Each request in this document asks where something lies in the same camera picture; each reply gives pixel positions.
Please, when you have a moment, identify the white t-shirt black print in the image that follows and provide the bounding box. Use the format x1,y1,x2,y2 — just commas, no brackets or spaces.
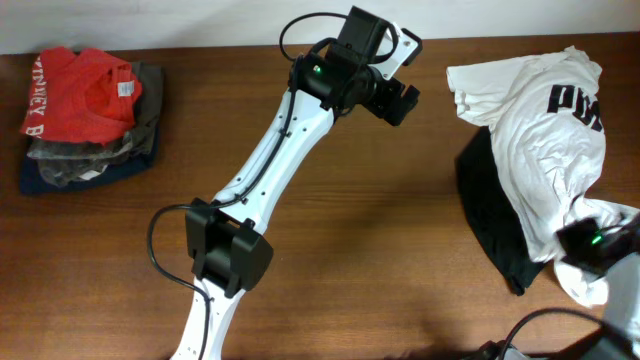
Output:
446,47,638,308

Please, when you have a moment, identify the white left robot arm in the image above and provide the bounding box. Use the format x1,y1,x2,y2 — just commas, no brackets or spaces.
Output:
173,33,422,359

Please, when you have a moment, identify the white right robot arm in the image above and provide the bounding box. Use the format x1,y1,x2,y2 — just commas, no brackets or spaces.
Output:
463,216,639,360

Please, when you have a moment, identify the red folded t-shirt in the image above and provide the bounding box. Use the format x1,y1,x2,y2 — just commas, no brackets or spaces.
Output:
20,47,143,145

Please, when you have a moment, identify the grey camouflage folded garment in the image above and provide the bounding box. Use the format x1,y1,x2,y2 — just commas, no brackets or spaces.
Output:
26,62,164,168

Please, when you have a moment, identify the navy folded garment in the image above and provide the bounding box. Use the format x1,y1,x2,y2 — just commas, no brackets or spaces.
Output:
18,130,159,195

